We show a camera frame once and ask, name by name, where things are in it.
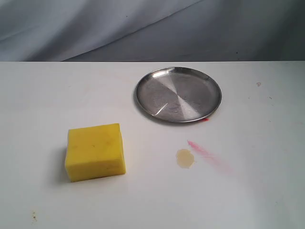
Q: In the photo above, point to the yellow sponge block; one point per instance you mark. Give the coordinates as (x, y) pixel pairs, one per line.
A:
(94, 152)

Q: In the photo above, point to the round steel plate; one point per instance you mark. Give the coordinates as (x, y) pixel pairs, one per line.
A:
(178, 95)

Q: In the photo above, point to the grey backdrop cloth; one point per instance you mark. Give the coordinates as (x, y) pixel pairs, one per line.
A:
(152, 30)

